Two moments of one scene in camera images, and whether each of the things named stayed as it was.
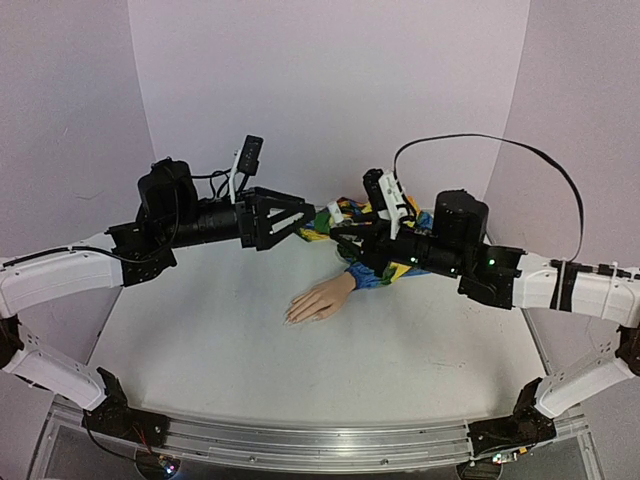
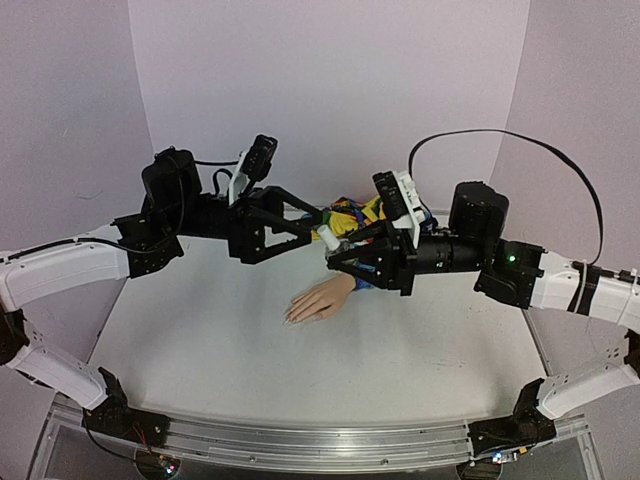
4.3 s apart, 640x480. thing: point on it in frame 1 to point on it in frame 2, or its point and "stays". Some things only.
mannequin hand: [321, 300] stays
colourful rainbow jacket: [342, 210] stays
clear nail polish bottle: [335, 212] to [332, 242]
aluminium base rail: [313, 447] stays
